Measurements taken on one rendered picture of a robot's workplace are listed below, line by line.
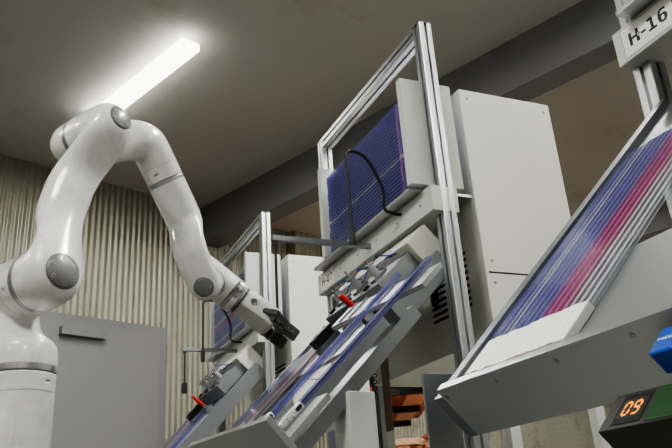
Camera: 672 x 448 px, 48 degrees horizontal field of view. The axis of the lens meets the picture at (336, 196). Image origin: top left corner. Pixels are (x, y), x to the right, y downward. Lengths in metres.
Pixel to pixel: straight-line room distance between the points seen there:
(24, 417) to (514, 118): 1.52
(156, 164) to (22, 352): 0.58
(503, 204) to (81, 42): 3.27
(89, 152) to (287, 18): 2.98
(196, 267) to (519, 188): 0.93
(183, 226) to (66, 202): 0.33
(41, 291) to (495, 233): 1.15
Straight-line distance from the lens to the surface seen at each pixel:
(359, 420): 1.46
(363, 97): 2.49
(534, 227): 2.15
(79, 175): 1.68
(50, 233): 1.57
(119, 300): 6.30
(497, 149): 2.20
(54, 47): 4.92
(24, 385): 1.50
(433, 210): 1.94
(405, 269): 1.93
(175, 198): 1.86
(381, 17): 4.61
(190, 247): 1.81
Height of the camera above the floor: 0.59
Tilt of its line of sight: 24 degrees up
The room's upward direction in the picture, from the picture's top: 4 degrees counter-clockwise
